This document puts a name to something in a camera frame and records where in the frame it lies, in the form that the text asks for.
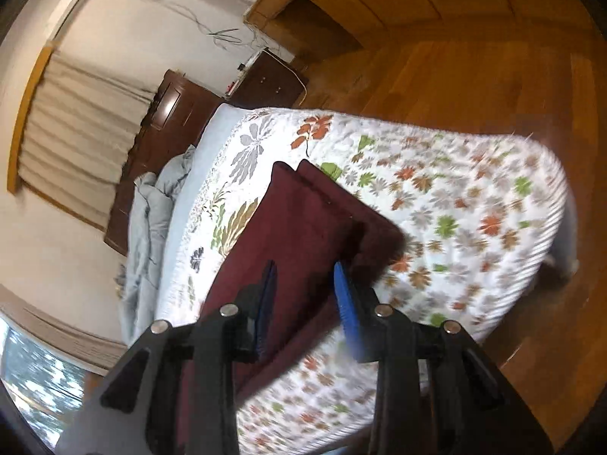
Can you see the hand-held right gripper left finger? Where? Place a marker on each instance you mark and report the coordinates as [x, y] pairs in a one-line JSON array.
[[266, 303]]

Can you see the maroon pants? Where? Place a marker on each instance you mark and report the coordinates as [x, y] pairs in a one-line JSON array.
[[308, 227]]

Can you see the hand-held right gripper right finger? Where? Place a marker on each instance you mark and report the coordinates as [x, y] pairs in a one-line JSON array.
[[348, 313]]

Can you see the wooden curtain trim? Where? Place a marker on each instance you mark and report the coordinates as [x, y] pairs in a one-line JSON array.
[[26, 109]]

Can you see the dark wooden headboard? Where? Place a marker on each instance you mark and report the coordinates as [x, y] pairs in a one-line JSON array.
[[166, 109]]

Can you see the window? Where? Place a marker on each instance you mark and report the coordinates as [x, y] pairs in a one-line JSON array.
[[38, 379]]

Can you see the beige curtain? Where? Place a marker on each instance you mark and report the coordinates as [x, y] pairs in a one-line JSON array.
[[80, 118]]

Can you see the grey duvet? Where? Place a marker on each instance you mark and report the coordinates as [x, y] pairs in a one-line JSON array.
[[147, 227]]

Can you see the dark wooden nightstand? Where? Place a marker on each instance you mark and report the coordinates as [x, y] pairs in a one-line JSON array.
[[270, 80]]

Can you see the floral bedspread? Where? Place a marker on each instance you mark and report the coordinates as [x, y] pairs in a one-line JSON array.
[[450, 189]]

